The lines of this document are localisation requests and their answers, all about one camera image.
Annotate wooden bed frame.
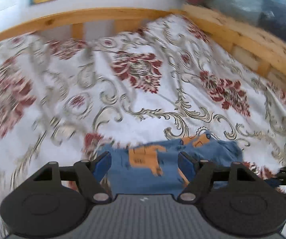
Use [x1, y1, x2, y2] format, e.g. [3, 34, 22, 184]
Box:
[0, 4, 286, 85]

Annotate light blue cloth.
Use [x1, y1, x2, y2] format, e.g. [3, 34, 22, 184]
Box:
[205, 0, 269, 26]

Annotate blue pants with orange print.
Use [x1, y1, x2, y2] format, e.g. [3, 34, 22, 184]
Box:
[97, 130, 286, 195]

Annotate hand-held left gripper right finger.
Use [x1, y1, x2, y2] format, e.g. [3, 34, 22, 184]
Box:
[177, 151, 257, 204]

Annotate white floral bed blanket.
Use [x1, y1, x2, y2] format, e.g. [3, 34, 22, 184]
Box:
[0, 14, 286, 239]

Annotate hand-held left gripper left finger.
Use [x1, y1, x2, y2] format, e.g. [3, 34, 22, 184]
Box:
[32, 151, 113, 204]

